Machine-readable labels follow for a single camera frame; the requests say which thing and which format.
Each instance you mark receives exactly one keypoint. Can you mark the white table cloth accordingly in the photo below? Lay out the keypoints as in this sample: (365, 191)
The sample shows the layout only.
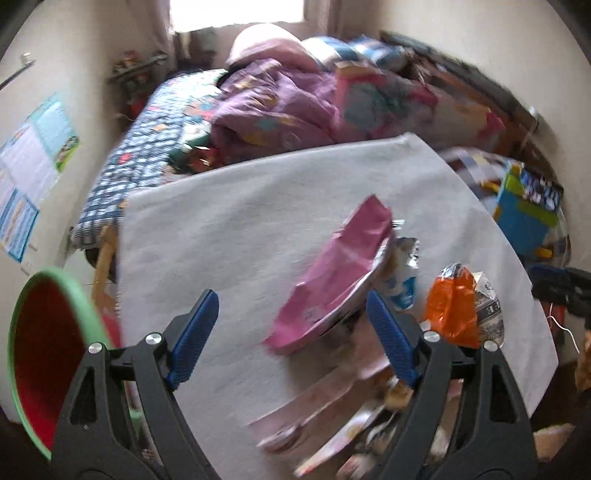
(231, 230)

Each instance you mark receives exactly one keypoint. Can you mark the blue plaid pillow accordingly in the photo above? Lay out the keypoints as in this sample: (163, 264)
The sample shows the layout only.
(360, 50)

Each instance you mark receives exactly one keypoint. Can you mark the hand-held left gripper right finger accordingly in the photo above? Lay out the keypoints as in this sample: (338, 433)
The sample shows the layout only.
(390, 332)

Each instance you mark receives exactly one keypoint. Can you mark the blue checkered bed quilt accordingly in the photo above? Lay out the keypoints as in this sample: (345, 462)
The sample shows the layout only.
(143, 152)

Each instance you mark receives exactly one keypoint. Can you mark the window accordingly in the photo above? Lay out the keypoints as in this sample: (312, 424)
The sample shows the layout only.
(235, 14)

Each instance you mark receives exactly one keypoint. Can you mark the white wall poster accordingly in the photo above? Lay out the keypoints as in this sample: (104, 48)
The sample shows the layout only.
(25, 166)

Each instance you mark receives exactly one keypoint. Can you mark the grey wall-side shelf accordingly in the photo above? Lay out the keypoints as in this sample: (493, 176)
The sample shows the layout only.
(138, 67)

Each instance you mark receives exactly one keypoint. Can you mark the pink snack bag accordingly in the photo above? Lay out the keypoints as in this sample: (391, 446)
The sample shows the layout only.
(337, 277)

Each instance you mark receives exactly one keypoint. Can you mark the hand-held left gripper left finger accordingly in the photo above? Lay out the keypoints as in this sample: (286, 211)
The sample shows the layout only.
(194, 332)

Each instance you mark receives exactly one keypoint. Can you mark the silver blue wrapper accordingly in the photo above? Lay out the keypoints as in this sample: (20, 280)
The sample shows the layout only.
(406, 286)

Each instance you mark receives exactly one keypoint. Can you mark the purple quilt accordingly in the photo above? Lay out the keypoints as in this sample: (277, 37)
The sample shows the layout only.
(272, 106)

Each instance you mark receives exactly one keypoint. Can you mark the wall poster with green bottom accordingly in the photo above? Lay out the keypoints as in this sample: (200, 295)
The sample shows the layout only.
(57, 134)

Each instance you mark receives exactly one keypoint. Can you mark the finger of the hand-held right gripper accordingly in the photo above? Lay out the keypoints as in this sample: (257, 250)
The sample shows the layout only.
(561, 288)

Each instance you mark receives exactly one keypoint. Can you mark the flat pale pink wrapper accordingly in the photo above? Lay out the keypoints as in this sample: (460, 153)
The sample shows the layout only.
(314, 406)

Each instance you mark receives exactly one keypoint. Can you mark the pink pillow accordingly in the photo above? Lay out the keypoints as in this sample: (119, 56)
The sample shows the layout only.
(263, 41)

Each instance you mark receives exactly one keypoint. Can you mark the red basin with green rim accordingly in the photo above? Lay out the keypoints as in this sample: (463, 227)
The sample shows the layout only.
(41, 350)

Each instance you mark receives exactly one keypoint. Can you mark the blue and green box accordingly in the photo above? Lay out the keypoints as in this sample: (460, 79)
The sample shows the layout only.
(526, 212)

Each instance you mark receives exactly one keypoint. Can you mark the dark green cushion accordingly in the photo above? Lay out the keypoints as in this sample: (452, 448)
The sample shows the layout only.
(189, 159)

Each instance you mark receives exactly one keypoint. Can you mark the orange snack wrapper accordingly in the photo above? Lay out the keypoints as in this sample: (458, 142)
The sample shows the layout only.
(452, 309)

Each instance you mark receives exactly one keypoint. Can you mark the pink printed blanket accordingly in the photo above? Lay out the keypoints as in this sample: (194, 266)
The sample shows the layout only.
(397, 101)

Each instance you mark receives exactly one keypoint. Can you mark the dark headboard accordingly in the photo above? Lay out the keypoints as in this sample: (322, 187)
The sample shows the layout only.
(471, 74)

